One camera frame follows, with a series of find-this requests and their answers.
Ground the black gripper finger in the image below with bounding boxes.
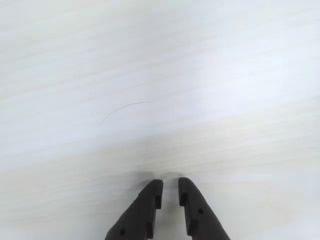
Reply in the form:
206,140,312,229
177,176,231,240
104,179,164,240

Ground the thin dark hair strand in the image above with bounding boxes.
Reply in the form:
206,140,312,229
99,101,154,126

